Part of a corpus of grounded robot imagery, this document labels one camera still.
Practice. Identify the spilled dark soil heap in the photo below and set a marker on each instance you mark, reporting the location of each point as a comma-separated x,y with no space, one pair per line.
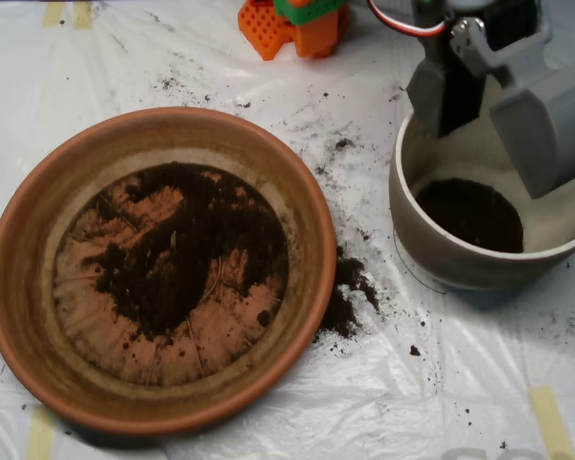
342,306

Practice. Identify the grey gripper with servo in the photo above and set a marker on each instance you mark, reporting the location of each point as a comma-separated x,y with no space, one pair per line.
465,81

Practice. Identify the beige masking tape strip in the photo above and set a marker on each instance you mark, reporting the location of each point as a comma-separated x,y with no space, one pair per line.
52,14
40,436
82,16
551,421

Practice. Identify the white plastic cover sheet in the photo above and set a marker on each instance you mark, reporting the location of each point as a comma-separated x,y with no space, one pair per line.
412,407

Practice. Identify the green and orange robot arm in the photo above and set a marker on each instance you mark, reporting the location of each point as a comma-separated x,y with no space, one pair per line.
316,38

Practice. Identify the dark soil pile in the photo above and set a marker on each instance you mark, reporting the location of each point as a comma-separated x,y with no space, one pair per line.
172,273

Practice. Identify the terracotta clay saucer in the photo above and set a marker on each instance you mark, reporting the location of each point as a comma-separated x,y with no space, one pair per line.
29,287

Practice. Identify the white ceramic pot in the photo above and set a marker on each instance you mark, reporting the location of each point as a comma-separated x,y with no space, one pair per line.
460,273

